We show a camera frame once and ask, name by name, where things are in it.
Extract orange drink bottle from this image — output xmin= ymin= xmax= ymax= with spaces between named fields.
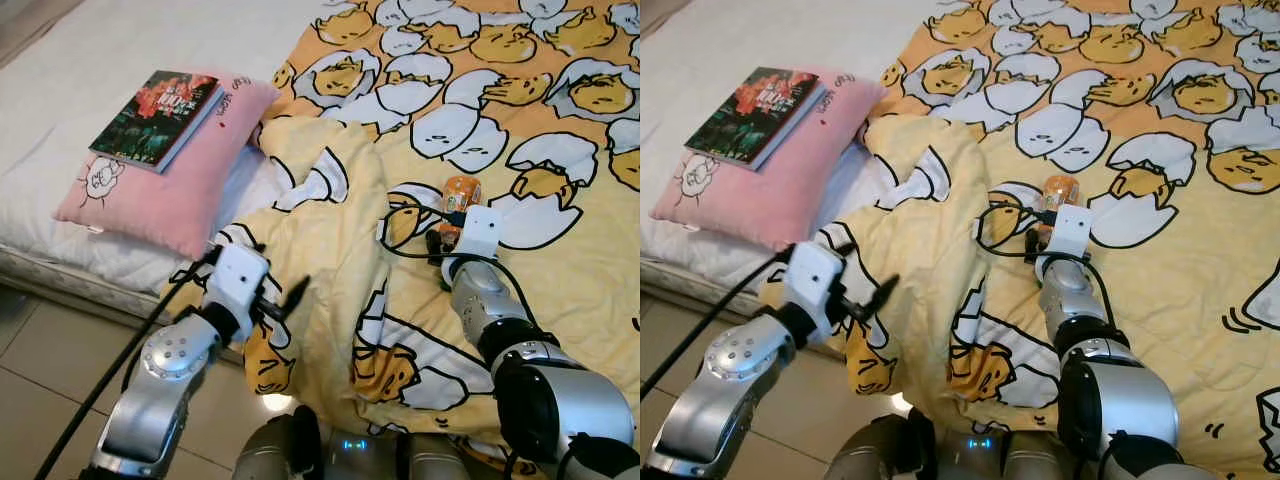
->
xmin=1035 ymin=175 xmax=1081 ymax=241
xmin=440 ymin=175 xmax=483 ymax=246

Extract pink cartoon pillow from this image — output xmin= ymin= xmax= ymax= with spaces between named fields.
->
xmin=52 ymin=72 xmax=281 ymax=261
xmin=650 ymin=68 xmax=886 ymax=253

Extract yellow egg-print blanket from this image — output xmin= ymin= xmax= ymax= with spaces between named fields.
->
xmin=760 ymin=0 xmax=1280 ymax=476
xmin=160 ymin=0 xmax=641 ymax=471

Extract dark red-green paperback book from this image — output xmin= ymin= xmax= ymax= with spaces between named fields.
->
xmin=684 ymin=67 xmax=829 ymax=171
xmin=88 ymin=70 xmax=226 ymax=174

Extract dark grey robot torso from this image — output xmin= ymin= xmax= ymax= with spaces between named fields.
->
xmin=235 ymin=405 xmax=521 ymax=480
xmin=825 ymin=405 xmax=1111 ymax=480

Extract grey quilted mattress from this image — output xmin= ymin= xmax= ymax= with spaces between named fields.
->
xmin=640 ymin=240 xmax=791 ymax=321
xmin=0 ymin=243 xmax=171 ymax=326

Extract white quilted bed sheet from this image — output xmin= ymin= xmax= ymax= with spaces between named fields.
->
xmin=640 ymin=0 xmax=946 ymax=291
xmin=0 ymin=0 xmax=341 ymax=301

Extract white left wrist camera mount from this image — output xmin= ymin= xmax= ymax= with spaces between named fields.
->
xmin=785 ymin=240 xmax=851 ymax=323
xmin=205 ymin=243 xmax=271 ymax=316

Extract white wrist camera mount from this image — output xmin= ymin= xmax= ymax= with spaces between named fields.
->
xmin=785 ymin=240 xmax=851 ymax=323
xmin=455 ymin=205 xmax=504 ymax=263
xmin=205 ymin=243 xmax=271 ymax=316
xmin=1040 ymin=203 xmax=1093 ymax=259

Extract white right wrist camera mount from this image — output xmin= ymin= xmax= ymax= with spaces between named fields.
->
xmin=455 ymin=205 xmax=504 ymax=263
xmin=1040 ymin=203 xmax=1093 ymax=259

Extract beige padded bed rail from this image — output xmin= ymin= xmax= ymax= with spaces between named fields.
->
xmin=640 ymin=0 xmax=691 ymax=41
xmin=0 ymin=0 xmax=86 ymax=69

